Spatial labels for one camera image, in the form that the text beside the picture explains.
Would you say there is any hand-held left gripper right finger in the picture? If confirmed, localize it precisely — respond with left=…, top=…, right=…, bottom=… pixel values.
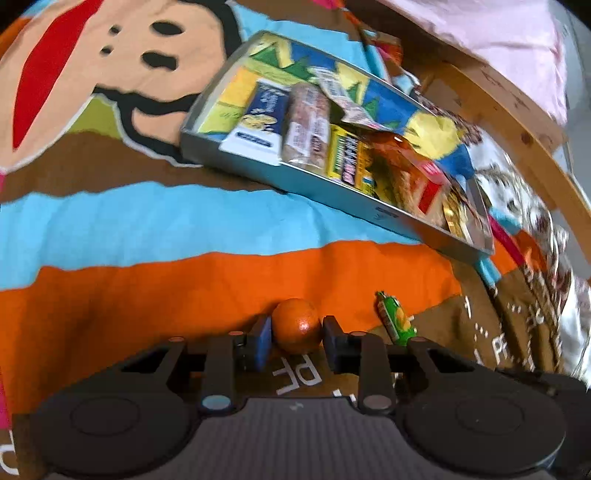
left=322, top=315, right=485, bottom=416

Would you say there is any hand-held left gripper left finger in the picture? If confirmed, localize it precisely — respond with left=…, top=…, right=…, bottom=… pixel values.
left=108, top=314, right=274, bottom=416

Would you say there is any orange mandarin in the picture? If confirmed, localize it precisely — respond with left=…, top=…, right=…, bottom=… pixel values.
left=271, top=298, right=322, bottom=354

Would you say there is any cartoon printed metal tin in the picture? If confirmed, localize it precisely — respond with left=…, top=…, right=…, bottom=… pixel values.
left=179, top=30, right=496, bottom=265

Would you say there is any clear rice cracker packet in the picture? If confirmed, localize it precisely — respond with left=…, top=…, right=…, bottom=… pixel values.
left=376, top=154, right=444, bottom=220

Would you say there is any gold snack packet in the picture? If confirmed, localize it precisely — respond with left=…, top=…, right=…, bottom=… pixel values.
left=441, top=191, right=483, bottom=243

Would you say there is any orange red-label snack packet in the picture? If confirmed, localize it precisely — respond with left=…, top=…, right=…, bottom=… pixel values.
left=406, top=159, right=455, bottom=210

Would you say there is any yellow purple candy packet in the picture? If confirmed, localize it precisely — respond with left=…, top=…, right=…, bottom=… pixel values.
left=325, top=124, right=385, bottom=191

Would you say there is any orange barcode snack packet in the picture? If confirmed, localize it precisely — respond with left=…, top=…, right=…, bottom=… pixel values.
left=358, top=130, right=419, bottom=162

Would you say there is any clear oat bar packet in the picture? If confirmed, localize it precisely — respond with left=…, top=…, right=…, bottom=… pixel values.
left=281, top=83, right=332, bottom=169

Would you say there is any blue white snack packet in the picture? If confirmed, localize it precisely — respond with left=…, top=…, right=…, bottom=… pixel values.
left=219, top=78, right=290, bottom=161

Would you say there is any white green snack packet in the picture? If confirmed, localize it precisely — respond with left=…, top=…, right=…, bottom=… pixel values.
left=332, top=90, right=385, bottom=127

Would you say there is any white barcode snack packet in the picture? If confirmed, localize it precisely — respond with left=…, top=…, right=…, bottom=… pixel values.
left=308, top=65, right=354, bottom=100

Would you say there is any green snack stick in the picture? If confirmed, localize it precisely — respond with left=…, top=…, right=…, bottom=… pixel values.
left=375, top=291, right=417, bottom=345

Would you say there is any monkey printed blanket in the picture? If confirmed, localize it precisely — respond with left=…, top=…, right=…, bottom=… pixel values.
left=0, top=0, right=573, bottom=480

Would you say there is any floral satin quilt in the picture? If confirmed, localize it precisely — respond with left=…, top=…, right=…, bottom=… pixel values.
left=406, top=90, right=591, bottom=384

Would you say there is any pink bed sheet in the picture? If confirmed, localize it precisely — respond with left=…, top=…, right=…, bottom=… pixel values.
left=379, top=0, right=570, bottom=126

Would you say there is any wooden bed rail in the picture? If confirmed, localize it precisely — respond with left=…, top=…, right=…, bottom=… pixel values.
left=416, top=60, right=591, bottom=252

